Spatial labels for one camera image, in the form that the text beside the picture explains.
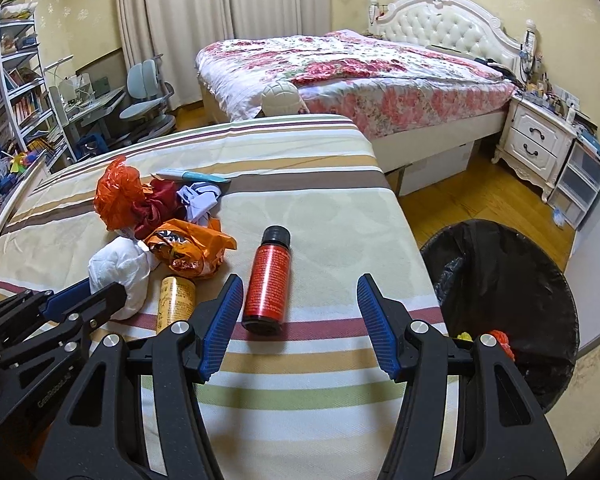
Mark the teal and white sachet packet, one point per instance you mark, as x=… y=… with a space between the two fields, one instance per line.
x=200 y=176

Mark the cardboard box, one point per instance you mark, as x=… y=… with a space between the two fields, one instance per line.
x=430 y=170

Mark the yellow labelled bottle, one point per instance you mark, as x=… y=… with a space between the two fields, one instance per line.
x=175 y=300

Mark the cream curtain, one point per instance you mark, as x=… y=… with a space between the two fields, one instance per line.
x=190 y=10

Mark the white nightstand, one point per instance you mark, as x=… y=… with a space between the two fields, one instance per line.
x=530 y=135

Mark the dark red cloth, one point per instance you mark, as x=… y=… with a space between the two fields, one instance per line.
x=155 y=210

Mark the pile of colourful toys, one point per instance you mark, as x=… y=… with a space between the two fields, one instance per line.
x=10 y=165

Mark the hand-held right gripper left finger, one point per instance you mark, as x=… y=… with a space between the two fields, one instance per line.
x=222 y=327

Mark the small red scrap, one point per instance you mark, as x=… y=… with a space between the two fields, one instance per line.
x=502 y=342

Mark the white bookshelf with books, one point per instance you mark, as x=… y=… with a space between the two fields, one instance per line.
x=20 y=95

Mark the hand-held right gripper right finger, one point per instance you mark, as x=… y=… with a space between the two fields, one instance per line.
x=376 y=327

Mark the small yellow scrap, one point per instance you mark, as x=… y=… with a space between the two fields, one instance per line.
x=463 y=336

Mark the clutter of small bottles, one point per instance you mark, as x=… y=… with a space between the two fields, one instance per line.
x=545 y=92

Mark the orange snack bag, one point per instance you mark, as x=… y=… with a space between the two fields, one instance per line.
x=190 y=250

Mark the lavender paper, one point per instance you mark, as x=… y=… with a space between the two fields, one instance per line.
x=195 y=200

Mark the orange-red plastic bag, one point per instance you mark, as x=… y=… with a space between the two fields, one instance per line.
x=117 y=195

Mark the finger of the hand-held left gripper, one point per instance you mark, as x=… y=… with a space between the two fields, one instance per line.
x=100 y=305
x=66 y=302

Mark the floral quilt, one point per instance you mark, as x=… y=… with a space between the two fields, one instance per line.
x=355 y=65

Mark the grey study desk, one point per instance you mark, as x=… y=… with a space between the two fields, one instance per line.
x=92 y=105

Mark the white curved bed rail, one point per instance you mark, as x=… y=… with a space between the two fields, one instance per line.
x=15 y=195

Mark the black lined trash bin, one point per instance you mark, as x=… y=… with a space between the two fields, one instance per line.
x=505 y=285

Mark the white plastic bag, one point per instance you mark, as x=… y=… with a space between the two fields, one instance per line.
x=122 y=265

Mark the red bottle with black cap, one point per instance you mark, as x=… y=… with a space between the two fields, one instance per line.
x=265 y=280

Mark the white tufted bed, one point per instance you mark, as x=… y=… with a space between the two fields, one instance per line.
x=445 y=20

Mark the light blue desk chair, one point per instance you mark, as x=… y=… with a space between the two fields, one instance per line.
x=145 y=80

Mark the plastic drawer unit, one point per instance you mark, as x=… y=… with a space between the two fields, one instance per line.
x=580 y=180

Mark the blue storage crate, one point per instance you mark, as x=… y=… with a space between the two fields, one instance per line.
x=92 y=149

